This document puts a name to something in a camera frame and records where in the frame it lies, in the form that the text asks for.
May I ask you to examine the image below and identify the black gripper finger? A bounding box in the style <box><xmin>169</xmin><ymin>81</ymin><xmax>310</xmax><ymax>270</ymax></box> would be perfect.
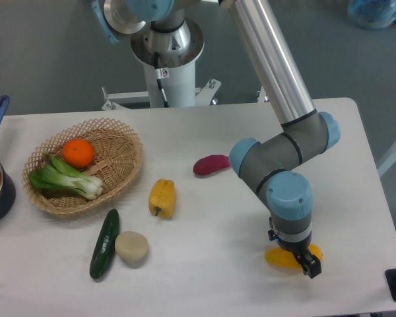
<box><xmin>292</xmin><ymin>248</ymin><xmax>322</xmax><ymax>279</ymax></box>

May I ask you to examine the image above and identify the woven wicker basket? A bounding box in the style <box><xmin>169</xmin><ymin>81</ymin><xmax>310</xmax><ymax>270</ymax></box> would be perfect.
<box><xmin>22</xmin><ymin>118</ymin><xmax>143</xmax><ymax>216</ymax></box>

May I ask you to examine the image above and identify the beige round potato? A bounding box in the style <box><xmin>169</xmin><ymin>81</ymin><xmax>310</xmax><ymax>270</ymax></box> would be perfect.
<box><xmin>115</xmin><ymin>231</ymin><xmax>149</xmax><ymax>262</ymax></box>

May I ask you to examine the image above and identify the yellow bell pepper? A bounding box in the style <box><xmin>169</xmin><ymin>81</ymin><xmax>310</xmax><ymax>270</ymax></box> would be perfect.
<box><xmin>148</xmin><ymin>179</ymin><xmax>176</xmax><ymax>219</ymax></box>

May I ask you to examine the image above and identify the yellow mango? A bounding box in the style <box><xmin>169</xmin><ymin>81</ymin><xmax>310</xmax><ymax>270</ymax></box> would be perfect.
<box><xmin>265</xmin><ymin>244</ymin><xmax>323</xmax><ymax>269</ymax></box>

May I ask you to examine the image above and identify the orange tangerine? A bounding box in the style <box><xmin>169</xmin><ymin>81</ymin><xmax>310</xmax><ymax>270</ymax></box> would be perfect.
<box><xmin>62</xmin><ymin>139</ymin><xmax>94</xmax><ymax>168</ymax></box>

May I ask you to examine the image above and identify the green bok choy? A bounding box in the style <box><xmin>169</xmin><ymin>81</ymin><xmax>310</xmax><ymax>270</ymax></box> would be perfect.
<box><xmin>28</xmin><ymin>153</ymin><xmax>103</xmax><ymax>200</ymax></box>

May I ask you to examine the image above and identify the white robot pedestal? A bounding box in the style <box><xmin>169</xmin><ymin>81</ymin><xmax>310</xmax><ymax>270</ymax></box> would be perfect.
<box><xmin>102</xmin><ymin>18</ymin><xmax>222</xmax><ymax>110</ymax></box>

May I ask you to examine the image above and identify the green cucumber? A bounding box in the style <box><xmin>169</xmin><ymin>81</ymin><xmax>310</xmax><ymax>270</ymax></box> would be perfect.
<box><xmin>89</xmin><ymin>209</ymin><xmax>120</xmax><ymax>280</ymax></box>

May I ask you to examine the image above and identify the purple sweet potato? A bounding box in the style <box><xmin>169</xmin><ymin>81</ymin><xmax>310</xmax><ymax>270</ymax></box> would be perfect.
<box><xmin>193</xmin><ymin>155</ymin><xmax>230</xmax><ymax>176</ymax></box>

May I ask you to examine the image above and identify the blue plastic bag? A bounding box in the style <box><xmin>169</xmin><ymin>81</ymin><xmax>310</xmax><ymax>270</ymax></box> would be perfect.
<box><xmin>347</xmin><ymin>0</ymin><xmax>396</xmax><ymax>30</ymax></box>

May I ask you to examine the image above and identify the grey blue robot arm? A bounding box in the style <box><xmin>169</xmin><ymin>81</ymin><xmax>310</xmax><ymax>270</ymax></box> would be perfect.
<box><xmin>91</xmin><ymin>1</ymin><xmax>341</xmax><ymax>277</ymax></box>

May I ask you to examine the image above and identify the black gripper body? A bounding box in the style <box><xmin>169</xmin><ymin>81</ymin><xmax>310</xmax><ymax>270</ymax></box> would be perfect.
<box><xmin>268</xmin><ymin>229</ymin><xmax>312</xmax><ymax>256</ymax></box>

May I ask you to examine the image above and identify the black cable on pedestal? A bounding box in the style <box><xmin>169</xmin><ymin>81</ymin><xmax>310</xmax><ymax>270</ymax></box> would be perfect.
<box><xmin>152</xmin><ymin>52</ymin><xmax>170</xmax><ymax>108</ymax></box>

